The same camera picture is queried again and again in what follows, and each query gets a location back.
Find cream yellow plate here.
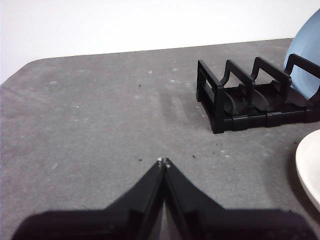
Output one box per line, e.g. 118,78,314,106
295,129,320,214

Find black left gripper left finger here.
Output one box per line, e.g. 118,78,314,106
11,157,166,240

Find black plate rack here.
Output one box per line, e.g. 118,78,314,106
195,56,320,135

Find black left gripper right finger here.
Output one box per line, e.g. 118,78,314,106
163,157,319,240

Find blue plate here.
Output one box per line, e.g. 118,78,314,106
283,8,320,101

